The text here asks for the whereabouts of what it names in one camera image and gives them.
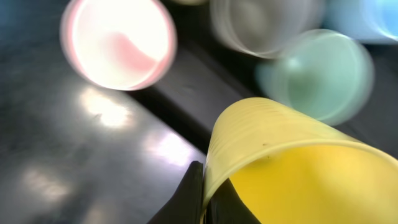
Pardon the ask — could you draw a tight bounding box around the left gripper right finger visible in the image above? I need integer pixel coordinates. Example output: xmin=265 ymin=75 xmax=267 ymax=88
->
xmin=206 ymin=179 xmax=262 ymax=224

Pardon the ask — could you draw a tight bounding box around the grey cup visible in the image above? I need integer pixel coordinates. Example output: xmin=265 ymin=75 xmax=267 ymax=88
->
xmin=210 ymin=0 xmax=326 ymax=59

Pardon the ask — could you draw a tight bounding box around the green cup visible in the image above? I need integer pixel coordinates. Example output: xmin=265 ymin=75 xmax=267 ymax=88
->
xmin=255 ymin=29 xmax=376 ymax=127

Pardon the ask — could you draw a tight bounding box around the blue cup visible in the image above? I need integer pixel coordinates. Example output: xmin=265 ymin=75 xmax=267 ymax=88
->
xmin=323 ymin=0 xmax=398 ymax=44

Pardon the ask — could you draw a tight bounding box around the yellow cup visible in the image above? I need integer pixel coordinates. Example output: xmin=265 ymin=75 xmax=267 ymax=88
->
xmin=200 ymin=96 xmax=398 ymax=224

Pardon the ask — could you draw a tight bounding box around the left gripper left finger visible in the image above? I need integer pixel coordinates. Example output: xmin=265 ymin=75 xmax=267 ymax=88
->
xmin=147 ymin=161 xmax=205 ymax=224

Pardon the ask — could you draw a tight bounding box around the black tray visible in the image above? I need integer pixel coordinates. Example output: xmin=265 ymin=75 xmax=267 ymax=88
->
xmin=127 ymin=0 xmax=398 ymax=156

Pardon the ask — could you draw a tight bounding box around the pink cup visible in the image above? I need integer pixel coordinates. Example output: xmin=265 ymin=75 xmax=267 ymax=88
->
xmin=60 ymin=0 xmax=178 ymax=91

